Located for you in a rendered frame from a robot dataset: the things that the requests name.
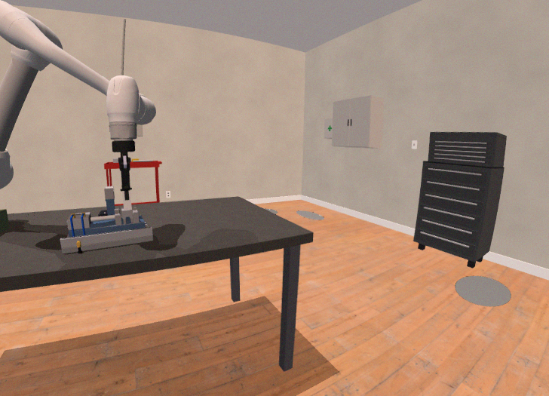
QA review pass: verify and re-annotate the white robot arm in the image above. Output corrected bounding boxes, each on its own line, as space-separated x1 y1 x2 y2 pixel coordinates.
0 0 156 189

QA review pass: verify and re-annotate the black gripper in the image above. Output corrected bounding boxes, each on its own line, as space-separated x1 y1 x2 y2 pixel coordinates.
112 141 135 210

